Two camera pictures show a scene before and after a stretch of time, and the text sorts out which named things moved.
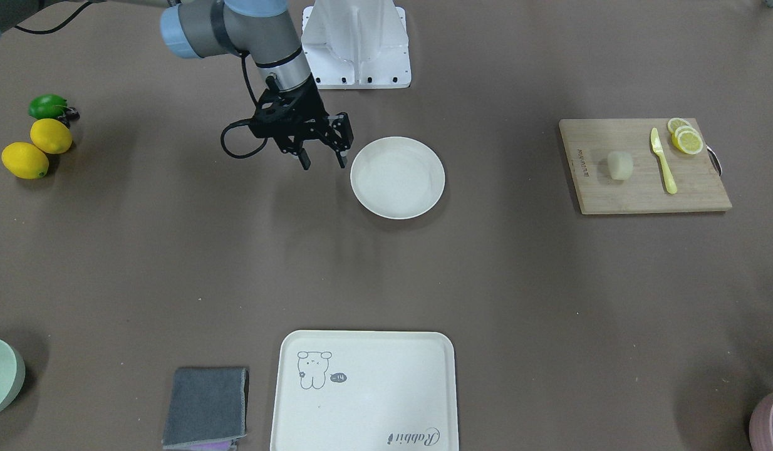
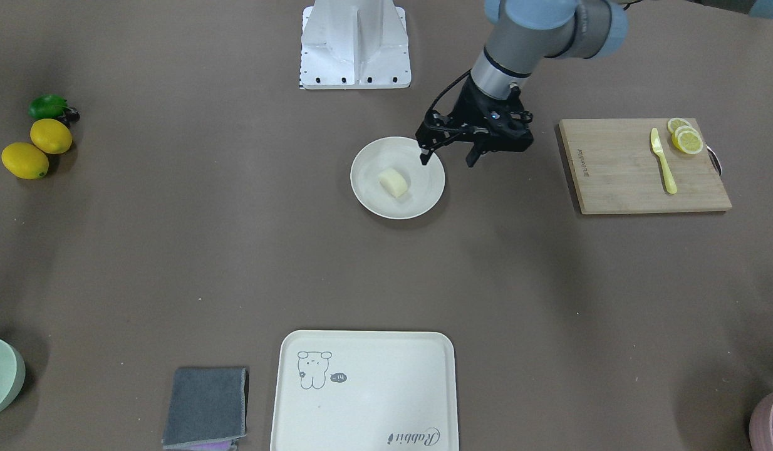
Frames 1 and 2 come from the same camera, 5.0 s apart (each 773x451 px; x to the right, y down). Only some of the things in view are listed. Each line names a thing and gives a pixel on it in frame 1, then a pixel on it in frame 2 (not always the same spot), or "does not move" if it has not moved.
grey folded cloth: (205, 404) does not move
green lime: (47, 106) does not move
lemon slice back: (676, 123) does not move
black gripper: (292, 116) → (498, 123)
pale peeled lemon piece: (620, 165) → (394, 181)
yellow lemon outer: (25, 160) does not move
